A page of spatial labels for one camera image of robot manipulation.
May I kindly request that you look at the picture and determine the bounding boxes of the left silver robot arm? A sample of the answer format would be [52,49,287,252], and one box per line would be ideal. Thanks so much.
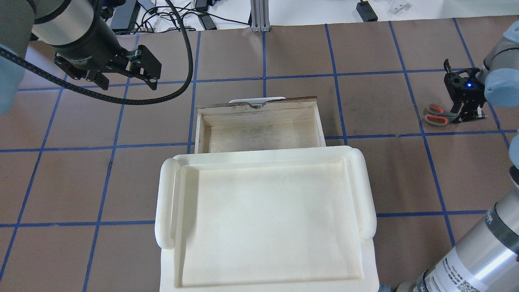
[1,0,161,114]

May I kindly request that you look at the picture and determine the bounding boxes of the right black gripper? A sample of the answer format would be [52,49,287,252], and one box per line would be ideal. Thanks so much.
[443,59,487,124]

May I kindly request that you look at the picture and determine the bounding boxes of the aluminium frame post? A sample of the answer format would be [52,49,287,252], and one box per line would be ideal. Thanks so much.
[250,0,271,32]

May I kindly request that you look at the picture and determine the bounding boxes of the white drawer handle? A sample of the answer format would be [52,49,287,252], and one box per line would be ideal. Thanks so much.
[228,97,286,105]

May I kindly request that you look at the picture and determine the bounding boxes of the black power adapter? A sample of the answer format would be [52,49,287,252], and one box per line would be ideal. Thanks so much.
[356,0,378,22]

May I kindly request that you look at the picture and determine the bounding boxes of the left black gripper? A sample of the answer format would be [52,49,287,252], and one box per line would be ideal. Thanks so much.
[54,45,162,90]

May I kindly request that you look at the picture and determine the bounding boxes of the white plastic tray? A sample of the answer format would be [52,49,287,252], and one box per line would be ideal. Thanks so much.
[154,146,379,292]

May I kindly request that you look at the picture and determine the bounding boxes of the orange grey scissors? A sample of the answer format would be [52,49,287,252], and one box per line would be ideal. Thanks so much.
[421,104,462,127]

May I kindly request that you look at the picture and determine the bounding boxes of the black braided cable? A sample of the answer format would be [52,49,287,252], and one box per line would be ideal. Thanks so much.
[0,0,193,105]

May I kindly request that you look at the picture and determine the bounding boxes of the light wooden drawer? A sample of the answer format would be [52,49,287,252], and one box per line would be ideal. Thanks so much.
[193,96,326,154]

